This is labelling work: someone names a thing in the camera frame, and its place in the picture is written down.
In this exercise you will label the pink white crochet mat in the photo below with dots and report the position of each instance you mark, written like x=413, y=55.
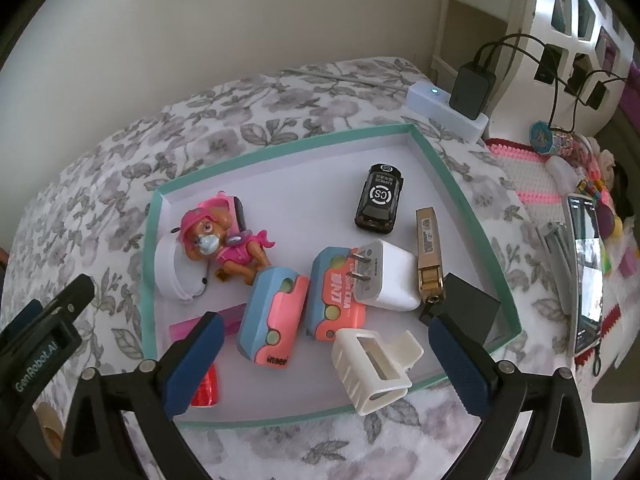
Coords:
x=525, y=170

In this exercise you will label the white hair claw clip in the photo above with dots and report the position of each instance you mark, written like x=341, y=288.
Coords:
x=350, y=375

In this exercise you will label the black wedge box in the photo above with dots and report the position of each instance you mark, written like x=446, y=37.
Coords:
x=470, y=305

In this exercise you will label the white headboard shelf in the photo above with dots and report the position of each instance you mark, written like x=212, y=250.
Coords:
x=550, y=10

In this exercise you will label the smartphone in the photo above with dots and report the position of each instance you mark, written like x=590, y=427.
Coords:
x=585, y=280

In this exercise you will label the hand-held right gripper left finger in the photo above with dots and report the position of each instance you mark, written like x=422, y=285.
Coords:
x=195, y=360

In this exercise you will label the purple ball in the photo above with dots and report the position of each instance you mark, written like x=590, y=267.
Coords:
x=610, y=222

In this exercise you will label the brown tape roll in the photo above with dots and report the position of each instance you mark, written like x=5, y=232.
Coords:
x=47, y=420

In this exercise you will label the round printed tin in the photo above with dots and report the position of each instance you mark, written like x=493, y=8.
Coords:
x=541, y=136

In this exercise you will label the white power strip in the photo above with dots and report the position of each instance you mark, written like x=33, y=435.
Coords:
x=435, y=105

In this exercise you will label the white watch band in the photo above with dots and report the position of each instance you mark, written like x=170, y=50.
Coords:
x=170, y=270

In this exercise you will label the red glue bottle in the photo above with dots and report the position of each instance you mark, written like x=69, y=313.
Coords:
x=205, y=387

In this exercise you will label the white charger plug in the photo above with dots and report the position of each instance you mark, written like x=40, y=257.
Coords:
x=390, y=285

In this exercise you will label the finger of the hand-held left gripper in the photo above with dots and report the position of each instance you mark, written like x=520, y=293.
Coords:
x=20, y=312
x=75, y=295

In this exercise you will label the small white bottle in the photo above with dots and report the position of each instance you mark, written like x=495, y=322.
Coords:
x=562, y=172

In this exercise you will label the blue pink eraser black print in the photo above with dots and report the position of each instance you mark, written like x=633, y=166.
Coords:
x=265, y=310

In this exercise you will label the pink toy dog figure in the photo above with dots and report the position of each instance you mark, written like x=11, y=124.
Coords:
x=235, y=255

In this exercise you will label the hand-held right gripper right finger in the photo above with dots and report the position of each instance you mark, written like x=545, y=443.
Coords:
x=460, y=365

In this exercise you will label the magenta plastic bar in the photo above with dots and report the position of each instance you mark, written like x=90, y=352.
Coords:
x=182, y=331

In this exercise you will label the black wall adapter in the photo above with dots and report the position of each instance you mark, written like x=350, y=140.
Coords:
x=547, y=65
x=597, y=95

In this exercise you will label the black toy car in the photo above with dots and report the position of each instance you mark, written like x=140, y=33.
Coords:
x=378, y=195

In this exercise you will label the grey phone stand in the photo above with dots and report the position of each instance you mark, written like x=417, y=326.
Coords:
x=555, y=250

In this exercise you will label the floral printed blanket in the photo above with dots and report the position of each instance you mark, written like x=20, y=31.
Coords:
x=100, y=170

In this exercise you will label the teal rimmed white tray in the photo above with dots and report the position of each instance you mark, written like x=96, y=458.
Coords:
x=300, y=175

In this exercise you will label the black power adapter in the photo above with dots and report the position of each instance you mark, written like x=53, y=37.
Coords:
x=472, y=90

